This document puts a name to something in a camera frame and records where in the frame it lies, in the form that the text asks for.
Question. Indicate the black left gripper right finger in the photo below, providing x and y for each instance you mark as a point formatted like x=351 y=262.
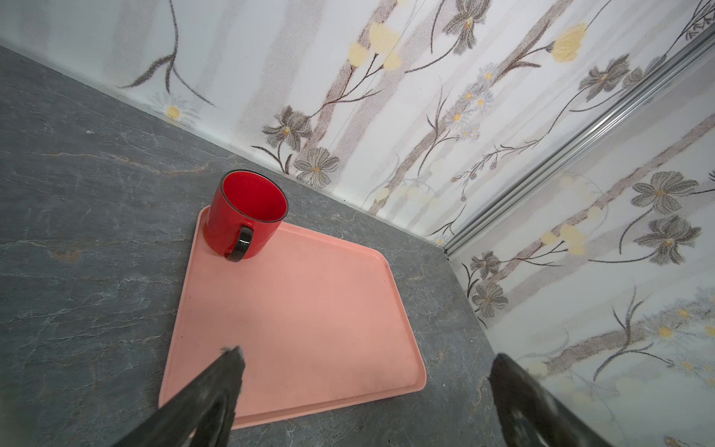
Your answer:
x=529 y=415

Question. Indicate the red mug black handle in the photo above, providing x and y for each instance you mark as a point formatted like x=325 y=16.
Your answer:
x=247 y=209

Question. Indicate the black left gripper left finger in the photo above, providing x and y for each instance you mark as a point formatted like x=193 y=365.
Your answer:
x=202 y=413

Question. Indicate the pink plastic tray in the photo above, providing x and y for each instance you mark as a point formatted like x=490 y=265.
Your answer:
x=319 y=320

